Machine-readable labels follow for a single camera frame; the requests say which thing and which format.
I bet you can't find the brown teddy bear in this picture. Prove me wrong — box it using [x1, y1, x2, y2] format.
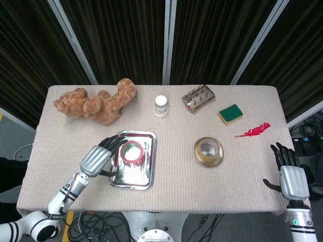
[53, 78, 137, 126]

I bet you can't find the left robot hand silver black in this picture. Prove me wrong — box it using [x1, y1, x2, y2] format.
[79, 135, 127, 178]

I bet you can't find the rectangular steel tray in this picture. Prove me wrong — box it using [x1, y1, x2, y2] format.
[109, 130, 157, 190]

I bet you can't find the white paper cup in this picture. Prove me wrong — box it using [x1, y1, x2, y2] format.
[153, 95, 169, 117]

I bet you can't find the red tape roll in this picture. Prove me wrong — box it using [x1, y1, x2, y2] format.
[119, 141, 145, 167]

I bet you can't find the gold red snack packet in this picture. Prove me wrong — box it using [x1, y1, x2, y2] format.
[181, 84, 216, 113]

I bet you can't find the red feather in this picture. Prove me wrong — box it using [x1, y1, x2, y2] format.
[235, 122, 271, 138]

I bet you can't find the beige waffle tablecloth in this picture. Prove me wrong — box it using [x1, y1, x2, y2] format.
[16, 84, 311, 215]

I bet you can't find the green yellow sponge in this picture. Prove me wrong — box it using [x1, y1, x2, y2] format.
[218, 103, 244, 126]

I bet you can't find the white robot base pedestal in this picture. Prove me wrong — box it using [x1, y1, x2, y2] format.
[121, 211, 190, 242]

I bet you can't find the grey partition post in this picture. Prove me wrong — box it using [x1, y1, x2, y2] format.
[230, 0, 291, 85]
[47, 0, 98, 85]
[162, 0, 177, 85]

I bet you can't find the white floor cable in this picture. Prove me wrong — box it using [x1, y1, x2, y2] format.
[14, 143, 34, 161]

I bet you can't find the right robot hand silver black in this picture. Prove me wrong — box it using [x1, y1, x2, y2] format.
[262, 142, 310, 201]

